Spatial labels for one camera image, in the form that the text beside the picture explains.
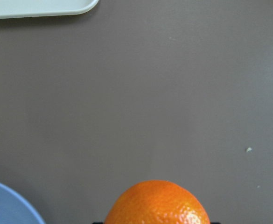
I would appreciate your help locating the cream rabbit tray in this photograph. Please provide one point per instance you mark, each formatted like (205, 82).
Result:
(40, 8)

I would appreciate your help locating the orange tangerine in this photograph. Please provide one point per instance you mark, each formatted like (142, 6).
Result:
(157, 202)

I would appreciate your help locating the blue round plate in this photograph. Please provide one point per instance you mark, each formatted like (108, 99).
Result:
(15, 209)

